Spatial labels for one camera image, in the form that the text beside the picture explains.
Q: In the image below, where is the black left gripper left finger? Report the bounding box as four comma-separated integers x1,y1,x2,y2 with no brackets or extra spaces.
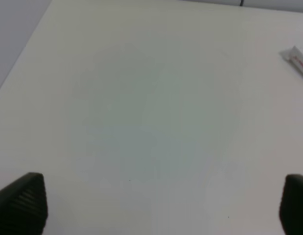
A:
0,172,48,235

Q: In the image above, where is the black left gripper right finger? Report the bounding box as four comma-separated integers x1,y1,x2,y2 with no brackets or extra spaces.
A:
279,174,303,235

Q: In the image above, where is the white cardboard box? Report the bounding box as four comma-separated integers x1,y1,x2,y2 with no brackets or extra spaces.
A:
279,46,303,76

